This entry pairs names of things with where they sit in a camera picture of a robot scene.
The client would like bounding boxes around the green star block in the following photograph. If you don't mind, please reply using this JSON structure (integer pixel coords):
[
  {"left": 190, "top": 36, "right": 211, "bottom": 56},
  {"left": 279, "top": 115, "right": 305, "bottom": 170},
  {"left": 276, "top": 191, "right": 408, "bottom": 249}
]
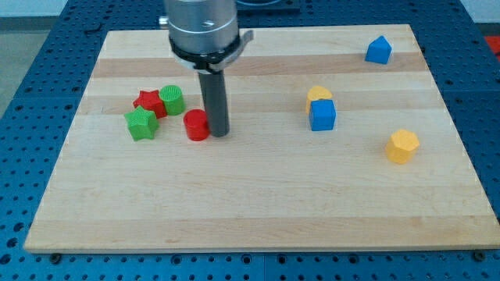
[{"left": 124, "top": 105, "right": 159, "bottom": 141}]

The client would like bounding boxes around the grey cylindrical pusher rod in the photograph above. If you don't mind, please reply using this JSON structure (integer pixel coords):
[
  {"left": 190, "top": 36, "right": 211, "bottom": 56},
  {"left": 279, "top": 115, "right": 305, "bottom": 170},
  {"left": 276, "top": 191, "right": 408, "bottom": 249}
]
[{"left": 198, "top": 71, "right": 230, "bottom": 137}]

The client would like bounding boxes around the blue pentagon block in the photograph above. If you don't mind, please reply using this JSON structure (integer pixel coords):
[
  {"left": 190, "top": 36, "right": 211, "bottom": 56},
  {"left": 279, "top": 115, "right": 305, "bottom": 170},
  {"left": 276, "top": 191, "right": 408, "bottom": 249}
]
[{"left": 365, "top": 36, "right": 392, "bottom": 64}]

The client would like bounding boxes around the red star block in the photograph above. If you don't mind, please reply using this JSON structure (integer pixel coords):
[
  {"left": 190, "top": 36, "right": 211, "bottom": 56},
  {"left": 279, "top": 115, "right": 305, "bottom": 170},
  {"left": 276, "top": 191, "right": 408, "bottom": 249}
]
[{"left": 133, "top": 90, "right": 167, "bottom": 119}]

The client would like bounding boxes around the yellow hexagon block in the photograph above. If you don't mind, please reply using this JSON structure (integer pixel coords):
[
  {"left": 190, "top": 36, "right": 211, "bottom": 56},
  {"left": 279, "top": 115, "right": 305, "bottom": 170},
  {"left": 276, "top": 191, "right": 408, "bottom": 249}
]
[{"left": 385, "top": 129, "right": 420, "bottom": 164}]

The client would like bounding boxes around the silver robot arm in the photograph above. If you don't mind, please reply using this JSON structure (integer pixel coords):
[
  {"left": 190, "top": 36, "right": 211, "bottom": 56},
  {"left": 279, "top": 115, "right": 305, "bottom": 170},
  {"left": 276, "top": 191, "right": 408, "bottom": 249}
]
[{"left": 164, "top": 0, "right": 254, "bottom": 137}]

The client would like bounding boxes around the blue cube block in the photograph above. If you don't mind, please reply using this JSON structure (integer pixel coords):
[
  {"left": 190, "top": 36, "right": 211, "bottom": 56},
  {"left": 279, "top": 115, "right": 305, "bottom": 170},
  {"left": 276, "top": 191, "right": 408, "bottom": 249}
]
[{"left": 309, "top": 99, "right": 337, "bottom": 131}]

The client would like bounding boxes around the wooden board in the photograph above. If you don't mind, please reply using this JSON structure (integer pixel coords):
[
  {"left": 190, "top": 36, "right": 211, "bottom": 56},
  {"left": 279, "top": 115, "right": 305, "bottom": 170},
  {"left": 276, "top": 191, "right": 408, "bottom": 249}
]
[{"left": 24, "top": 24, "right": 499, "bottom": 254}]

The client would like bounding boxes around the green cylinder block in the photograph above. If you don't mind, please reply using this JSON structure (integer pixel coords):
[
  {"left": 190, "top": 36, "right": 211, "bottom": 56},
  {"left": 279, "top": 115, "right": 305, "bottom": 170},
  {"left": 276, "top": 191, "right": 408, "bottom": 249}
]
[{"left": 159, "top": 85, "right": 185, "bottom": 116}]

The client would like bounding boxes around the red cylinder block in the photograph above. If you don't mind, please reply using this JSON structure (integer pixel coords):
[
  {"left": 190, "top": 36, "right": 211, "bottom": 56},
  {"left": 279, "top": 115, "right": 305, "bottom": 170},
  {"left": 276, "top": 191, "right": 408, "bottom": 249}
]
[{"left": 183, "top": 109, "right": 210, "bottom": 141}]

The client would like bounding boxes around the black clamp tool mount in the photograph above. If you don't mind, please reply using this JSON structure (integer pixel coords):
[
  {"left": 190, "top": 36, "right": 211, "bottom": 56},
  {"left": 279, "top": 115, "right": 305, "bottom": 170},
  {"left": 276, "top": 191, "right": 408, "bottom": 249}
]
[{"left": 169, "top": 30, "right": 254, "bottom": 74}]

